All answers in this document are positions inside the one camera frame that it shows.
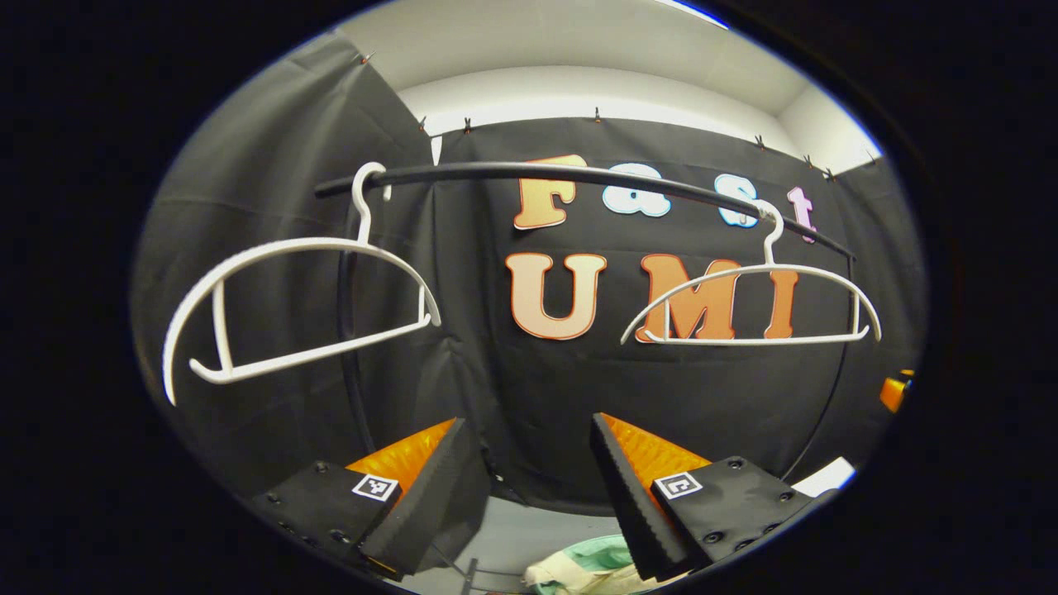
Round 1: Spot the black backdrop cloth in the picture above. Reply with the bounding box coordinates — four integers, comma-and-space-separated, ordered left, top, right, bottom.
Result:
131, 33, 927, 517

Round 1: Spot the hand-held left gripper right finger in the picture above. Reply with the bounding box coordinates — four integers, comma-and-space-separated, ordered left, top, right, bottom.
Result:
589, 412, 836, 583

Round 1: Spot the cream shirt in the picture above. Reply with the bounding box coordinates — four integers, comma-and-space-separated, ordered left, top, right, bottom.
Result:
522, 550, 687, 595

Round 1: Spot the white board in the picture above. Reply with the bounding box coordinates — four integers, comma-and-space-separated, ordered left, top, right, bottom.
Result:
792, 456, 857, 498

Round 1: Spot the white plastic hanger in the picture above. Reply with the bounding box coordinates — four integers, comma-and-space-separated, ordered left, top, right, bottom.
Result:
162, 161, 442, 407
620, 198, 883, 346

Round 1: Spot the green laundry hamper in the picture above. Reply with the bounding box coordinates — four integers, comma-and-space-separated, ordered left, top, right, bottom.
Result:
570, 533, 633, 575

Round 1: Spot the row of small backdrop clips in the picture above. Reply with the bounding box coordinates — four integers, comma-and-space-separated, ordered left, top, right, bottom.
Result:
360, 51, 877, 183

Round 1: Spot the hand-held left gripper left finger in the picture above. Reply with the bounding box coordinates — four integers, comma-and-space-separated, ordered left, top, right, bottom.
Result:
250, 417, 470, 582

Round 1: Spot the black clothes rail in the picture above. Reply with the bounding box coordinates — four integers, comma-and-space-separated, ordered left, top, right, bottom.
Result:
314, 161, 856, 484

